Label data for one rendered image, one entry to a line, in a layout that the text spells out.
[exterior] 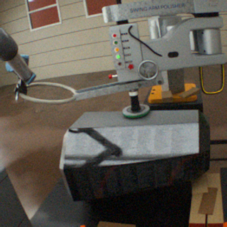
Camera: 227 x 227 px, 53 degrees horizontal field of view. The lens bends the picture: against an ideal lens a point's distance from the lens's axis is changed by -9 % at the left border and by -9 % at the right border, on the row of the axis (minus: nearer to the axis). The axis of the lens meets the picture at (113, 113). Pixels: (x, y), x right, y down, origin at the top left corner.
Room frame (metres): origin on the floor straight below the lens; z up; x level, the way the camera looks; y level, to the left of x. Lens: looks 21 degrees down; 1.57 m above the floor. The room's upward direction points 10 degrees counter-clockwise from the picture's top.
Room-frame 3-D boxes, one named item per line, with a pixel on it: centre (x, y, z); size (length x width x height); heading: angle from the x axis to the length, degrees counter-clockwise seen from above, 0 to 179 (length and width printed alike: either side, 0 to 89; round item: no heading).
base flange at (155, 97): (2.42, -0.66, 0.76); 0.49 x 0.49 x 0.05; 71
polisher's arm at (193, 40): (2.23, -0.71, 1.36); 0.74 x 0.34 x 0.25; 16
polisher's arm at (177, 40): (1.80, -0.57, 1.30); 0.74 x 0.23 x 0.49; 86
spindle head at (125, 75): (1.84, -0.26, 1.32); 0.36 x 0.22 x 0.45; 86
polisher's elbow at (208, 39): (1.80, -0.84, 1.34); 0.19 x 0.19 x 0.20
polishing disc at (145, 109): (1.85, -0.18, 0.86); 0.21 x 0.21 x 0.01
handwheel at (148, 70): (1.72, -0.29, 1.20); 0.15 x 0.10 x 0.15; 86
